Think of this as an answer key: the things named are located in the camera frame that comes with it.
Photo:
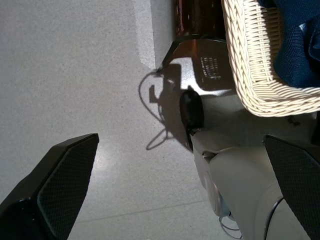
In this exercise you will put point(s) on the navy blue garment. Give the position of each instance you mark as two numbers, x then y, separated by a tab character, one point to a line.
297	42

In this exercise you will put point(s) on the pale woven basket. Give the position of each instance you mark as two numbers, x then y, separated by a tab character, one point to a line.
250	62

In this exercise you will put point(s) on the black robot foot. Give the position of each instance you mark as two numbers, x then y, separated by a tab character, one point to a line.
191	110

